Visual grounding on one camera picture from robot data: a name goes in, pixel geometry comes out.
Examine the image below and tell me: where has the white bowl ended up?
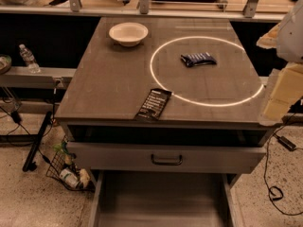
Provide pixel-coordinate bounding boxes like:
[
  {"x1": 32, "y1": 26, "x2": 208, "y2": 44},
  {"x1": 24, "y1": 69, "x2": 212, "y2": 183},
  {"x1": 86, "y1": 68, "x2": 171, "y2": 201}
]
[{"x1": 109, "y1": 22, "x2": 149, "y2": 47}]

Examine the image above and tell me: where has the grey drawer cabinet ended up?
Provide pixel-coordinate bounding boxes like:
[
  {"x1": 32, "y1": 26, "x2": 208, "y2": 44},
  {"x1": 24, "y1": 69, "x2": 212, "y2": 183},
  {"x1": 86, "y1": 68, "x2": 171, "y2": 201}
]
[{"x1": 54, "y1": 16, "x2": 284, "y2": 227}]

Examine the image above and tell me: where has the black snack bar wrapper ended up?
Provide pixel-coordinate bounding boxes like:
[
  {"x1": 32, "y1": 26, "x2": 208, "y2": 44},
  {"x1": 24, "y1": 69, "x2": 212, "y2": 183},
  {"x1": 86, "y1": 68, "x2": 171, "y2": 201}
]
[{"x1": 134, "y1": 88, "x2": 171, "y2": 122}]

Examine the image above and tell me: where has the clear plastic water bottle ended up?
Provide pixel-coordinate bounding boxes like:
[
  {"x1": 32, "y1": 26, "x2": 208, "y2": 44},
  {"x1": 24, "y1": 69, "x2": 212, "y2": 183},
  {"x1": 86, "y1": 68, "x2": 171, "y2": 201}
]
[{"x1": 19, "y1": 44, "x2": 41, "y2": 73}]

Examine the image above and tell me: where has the white bottle in basket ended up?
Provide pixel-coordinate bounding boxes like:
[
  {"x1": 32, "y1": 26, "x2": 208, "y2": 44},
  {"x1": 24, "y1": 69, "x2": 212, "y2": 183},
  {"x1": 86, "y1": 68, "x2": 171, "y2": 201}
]
[{"x1": 60, "y1": 168, "x2": 80, "y2": 188}]

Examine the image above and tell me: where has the bowl on side shelf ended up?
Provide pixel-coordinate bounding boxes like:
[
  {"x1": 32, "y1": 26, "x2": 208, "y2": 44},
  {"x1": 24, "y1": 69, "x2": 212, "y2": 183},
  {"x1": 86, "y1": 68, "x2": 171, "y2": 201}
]
[{"x1": 0, "y1": 54, "x2": 12, "y2": 75}]

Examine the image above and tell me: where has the blue rxbar blueberry wrapper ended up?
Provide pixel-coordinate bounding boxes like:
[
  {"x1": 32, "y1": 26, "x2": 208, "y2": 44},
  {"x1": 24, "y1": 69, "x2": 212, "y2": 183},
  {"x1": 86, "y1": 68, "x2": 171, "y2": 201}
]
[{"x1": 181, "y1": 52, "x2": 217, "y2": 68}]

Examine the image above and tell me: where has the open grey lower drawer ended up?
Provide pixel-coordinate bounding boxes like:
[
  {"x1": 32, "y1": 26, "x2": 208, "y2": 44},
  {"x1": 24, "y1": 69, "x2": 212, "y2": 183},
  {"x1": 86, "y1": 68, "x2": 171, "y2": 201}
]
[{"x1": 88, "y1": 171, "x2": 241, "y2": 227}]

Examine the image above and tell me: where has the grey upper drawer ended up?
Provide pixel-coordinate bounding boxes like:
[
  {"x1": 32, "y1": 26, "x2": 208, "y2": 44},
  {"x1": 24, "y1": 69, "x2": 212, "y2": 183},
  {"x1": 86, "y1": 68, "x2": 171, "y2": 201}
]
[{"x1": 67, "y1": 142, "x2": 265, "y2": 174}]

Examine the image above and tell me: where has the black drawer handle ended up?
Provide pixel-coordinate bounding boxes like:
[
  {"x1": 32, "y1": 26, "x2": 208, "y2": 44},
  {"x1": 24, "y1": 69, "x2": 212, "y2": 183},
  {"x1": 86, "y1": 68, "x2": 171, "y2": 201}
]
[{"x1": 151, "y1": 154, "x2": 183, "y2": 166}]

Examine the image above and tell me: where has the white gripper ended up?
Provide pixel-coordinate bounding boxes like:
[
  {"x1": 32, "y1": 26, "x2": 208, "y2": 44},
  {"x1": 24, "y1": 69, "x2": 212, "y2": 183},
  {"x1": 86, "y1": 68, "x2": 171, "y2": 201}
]
[{"x1": 257, "y1": 0, "x2": 303, "y2": 121}]

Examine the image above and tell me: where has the wire basket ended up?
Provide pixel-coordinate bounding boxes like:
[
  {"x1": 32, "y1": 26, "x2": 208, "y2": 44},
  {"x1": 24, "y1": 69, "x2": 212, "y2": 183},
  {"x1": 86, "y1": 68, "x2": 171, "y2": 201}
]
[{"x1": 46, "y1": 138, "x2": 95, "y2": 192}]

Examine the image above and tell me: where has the black cable left floor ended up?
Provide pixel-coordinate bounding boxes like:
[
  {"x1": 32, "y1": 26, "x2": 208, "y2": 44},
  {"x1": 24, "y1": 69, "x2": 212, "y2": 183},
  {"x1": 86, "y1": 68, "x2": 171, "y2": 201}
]
[{"x1": 0, "y1": 88, "x2": 56, "y2": 148}]

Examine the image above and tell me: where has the black bar on floor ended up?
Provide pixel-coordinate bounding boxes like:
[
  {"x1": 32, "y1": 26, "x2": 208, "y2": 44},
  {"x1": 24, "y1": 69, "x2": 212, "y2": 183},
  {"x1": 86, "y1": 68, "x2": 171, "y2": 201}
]
[{"x1": 22, "y1": 112, "x2": 52, "y2": 172}]

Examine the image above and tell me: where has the grey side shelf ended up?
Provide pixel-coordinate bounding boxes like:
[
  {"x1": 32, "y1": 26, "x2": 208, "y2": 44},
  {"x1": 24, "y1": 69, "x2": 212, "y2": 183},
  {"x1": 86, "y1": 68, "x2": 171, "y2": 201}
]
[{"x1": 0, "y1": 66, "x2": 76, "y2": 89}]

